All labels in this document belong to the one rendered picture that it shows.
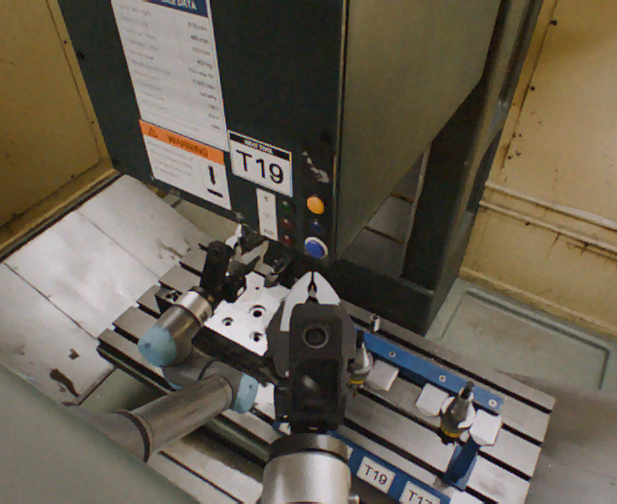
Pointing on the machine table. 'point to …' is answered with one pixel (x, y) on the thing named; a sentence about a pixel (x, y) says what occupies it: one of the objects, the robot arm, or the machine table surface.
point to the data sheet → (174, 65)
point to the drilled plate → (238, 333)
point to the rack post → (462, 464)
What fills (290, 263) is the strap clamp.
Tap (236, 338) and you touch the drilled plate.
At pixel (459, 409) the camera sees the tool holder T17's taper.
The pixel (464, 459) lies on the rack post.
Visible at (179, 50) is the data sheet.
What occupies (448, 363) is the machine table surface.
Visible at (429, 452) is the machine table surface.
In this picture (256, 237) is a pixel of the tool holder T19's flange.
